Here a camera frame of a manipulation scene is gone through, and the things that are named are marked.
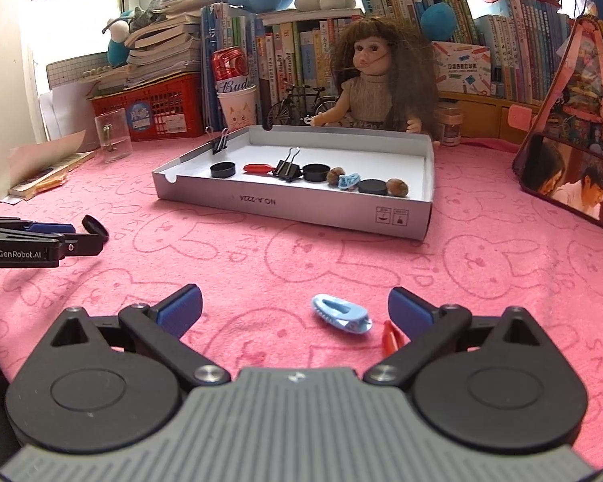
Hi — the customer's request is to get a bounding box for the row of thin blue books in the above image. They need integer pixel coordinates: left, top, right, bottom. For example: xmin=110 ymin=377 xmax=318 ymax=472
xmin=200 ymin=2 xmax=234 ymax=111

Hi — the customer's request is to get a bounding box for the white cardboard box tray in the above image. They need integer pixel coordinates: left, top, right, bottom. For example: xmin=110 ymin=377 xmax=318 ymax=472
xmin=152 ymin=125 xmax=435 ymax=241

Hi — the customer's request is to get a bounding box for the grid cutting board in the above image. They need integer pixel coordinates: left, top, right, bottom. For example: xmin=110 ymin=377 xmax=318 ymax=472
xmin=45 ymin=57 xmax=112 ymax=92

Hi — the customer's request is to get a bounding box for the grey plush toy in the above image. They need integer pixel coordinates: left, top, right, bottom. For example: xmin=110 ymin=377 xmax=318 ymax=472
xmin=129 ymin=0 xmax=183 ymax=32

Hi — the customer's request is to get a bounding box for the stack of worn books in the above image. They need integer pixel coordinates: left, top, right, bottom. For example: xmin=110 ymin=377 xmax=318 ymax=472
xmin=84 ymin=0 xmax=203 ymax=87

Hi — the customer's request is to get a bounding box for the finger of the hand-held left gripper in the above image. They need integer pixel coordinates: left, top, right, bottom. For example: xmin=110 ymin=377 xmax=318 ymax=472
xmin=57 ymin=233 xmax=105 ymax=260
xmin=0 ymin=216 xmax=77 ymax=238

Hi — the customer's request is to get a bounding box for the clear glass cup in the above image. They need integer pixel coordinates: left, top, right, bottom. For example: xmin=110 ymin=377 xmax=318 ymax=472
xmin=94 ymin=108 xmax=133 ymax=163

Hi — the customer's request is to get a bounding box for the small brown jar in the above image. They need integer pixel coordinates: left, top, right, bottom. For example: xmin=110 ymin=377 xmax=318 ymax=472
xmin=435 ymin=103 xmax=464 ymax=147

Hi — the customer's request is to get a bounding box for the pink rabbit print cloth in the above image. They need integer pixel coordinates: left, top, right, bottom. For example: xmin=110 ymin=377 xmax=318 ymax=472
xmin=0 ymin=133 xmax=603 ymax=463

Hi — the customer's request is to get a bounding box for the blue round plush toy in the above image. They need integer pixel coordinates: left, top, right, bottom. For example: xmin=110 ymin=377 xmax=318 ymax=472
xmin=105 ymin=9 xmax=132 ymax=69

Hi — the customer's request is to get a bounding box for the red plastic crate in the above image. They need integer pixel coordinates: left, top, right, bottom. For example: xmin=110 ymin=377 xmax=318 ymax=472
xmin=90 ymin=73 xmax=205 ymax=142

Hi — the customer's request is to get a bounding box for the colourful printed box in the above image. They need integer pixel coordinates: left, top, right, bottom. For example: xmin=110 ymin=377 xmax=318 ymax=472
xmin=431 ymin=40 xmax=492 ymax=97

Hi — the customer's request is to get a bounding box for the pile of papers and booklets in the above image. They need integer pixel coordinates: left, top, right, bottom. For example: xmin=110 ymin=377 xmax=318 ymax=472
xmin=7 ymin=129 xmax=97 ymax=202

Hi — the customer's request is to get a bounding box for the red beer can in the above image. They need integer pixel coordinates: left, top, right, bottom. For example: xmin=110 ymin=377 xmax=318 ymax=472
xmin=211 ymin=46 xmax=255 ymax=94

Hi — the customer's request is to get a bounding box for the white paper cup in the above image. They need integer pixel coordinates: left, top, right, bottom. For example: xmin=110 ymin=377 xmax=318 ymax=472
xmin=216 ymin=84 xmax=258 ymax=132

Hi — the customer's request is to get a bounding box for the row of colourful upright books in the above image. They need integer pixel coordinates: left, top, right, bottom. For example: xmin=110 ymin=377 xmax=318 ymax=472
xmin=231 ymin=0 xmax=578 ymax=111

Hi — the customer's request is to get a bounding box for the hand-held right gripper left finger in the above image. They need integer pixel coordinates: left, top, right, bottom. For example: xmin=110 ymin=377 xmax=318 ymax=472
xmin=50 ymin=284 xmax=232 ymax=392

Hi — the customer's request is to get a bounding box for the black binder clip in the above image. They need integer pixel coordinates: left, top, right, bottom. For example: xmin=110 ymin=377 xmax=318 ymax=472
xmin=205 ymin=127 xmax=231 ymax=156
xmin=272 ymin=147 xmax=303 ymax=183

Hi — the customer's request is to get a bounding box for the black miniature bicycle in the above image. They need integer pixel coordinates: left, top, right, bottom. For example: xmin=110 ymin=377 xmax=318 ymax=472
xmin=267 ymin=84 xmax=338 ymax=127

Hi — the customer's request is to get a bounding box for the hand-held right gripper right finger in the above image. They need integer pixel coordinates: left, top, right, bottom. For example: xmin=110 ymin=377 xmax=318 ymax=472
xmin=363 ymin=286 xmax=544 ymax=390

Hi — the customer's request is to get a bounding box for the pink triangular toy house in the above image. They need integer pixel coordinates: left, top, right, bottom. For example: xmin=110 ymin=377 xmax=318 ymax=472
xmin=513 ymin=15 xmax=603 ymax=235

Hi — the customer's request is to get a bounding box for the wooden shelf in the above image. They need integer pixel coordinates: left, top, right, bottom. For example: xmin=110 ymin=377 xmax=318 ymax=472
xmin=438 ymin=91 xmax=544 ymax=140

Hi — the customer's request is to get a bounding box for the long-haired doll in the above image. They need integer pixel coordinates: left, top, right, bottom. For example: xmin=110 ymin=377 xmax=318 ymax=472
xmin=306 ymin=16 xmax=441 ymax=150

